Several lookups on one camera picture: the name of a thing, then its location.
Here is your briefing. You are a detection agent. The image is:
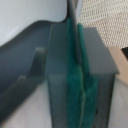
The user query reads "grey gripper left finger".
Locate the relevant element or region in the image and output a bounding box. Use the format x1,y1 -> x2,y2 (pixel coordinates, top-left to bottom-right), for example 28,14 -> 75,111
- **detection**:
44,18 -> 84,128

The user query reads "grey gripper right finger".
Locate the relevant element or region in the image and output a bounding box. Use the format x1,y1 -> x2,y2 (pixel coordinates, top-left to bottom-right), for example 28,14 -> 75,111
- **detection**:
78,24 -> 118,128

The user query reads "grey cooking pot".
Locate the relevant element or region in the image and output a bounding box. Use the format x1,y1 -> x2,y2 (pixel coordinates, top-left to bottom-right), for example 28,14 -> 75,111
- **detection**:
0,0 -> 81,122

